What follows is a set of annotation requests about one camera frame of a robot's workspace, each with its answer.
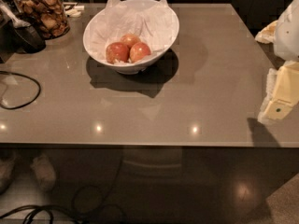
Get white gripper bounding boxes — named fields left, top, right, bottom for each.
left=255, top=0, right=299, bottom=125

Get red apple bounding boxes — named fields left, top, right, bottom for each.
left=130, top=42, right=151, bottom=63
left=106, top=42, right=129, bottom=63
left=121, top=33, right=140, bottom=49

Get white paper bowl liner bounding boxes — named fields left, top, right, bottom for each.
left=88, top=0, right=178, bottom=66

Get white ceramic bowl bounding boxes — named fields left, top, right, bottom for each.
left=82, top=0, right=180, bottom=76

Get small white items on table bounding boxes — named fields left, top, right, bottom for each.
left=64, top=5, right=85, bottom=18

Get glass jar of dried chips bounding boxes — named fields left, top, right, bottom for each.
left=14, top=0, right=70, bottom=39

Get black appliance with handle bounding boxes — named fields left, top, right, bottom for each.
left=0, top=1, right=46, bottom=54

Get black cable on table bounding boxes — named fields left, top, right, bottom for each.
left=0, top=70, right=42, bottom=111

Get black cables on floor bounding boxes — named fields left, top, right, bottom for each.
left=0, top=184, right=125, bottom=224

